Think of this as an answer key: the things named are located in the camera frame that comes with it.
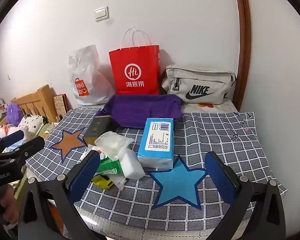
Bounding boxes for white wall light switch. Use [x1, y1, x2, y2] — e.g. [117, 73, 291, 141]
[94, 6, 110, 22]

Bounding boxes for brown cardboard items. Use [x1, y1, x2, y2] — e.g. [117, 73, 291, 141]
[10, 84, 59, 123]

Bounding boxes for white plastic shopping bag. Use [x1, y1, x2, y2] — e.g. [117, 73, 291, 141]
[68, 44, 115, 106]

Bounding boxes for clear pale green packet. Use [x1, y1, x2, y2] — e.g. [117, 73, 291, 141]
[94, 131, 132, 161]

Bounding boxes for pastel cloth pile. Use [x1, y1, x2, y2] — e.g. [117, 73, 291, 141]
[0, 124, 18, 143]

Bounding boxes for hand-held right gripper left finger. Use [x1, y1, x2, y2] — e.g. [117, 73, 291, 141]
[19, 150, 102, 240]

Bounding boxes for red paper shopping bag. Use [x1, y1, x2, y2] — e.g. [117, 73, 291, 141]
[109, 25, 162, 96]

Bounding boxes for grey checked blanket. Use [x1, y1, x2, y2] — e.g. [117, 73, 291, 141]
[25, 105, 288, 230]

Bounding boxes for white floral sheet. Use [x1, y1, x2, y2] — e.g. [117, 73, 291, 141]
[72, 100, 240, 114]

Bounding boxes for white dotted pillow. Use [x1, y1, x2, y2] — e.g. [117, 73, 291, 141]
[17, 115, 48, 133]

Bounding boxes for grey waist bag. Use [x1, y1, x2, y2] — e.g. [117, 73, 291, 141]
[161, 64, 237, 105]

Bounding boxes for person's left hand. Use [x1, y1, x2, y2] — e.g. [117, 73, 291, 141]
[0, 184, 16, 223]

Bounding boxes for blue star patch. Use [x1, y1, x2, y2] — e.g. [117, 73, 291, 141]
[146, 155, 208, 210]

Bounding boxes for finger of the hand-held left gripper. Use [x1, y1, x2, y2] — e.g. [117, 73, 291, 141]
[0, 129, 25, 155]
[0, 136, 45, 170]

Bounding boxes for brown wooden door frame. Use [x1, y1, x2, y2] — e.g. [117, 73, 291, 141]
[232, 0, 252, 112]

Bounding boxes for blue tissue pack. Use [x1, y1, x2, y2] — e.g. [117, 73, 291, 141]
[137, 117, 176, 169]

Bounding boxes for dark olive tin box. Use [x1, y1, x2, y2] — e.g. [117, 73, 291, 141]
[83, 115, 112, 147]

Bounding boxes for orange star patch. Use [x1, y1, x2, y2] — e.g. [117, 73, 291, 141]
[50, 127, 88, 164]

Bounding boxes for purple plush toy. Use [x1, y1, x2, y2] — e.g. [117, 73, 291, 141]
[6, 102, 24, 126]

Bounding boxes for purple towel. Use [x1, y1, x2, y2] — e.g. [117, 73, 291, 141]
[100, 94, 184, 130]

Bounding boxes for green foil packet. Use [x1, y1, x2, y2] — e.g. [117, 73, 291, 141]
[95, 158, 124, 177]

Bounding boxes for brown patterned notebook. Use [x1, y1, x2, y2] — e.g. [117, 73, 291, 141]
[53, 94, 67, 117]

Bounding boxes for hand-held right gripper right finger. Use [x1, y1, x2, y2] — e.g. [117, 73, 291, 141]
[204, 151, 287, 240]

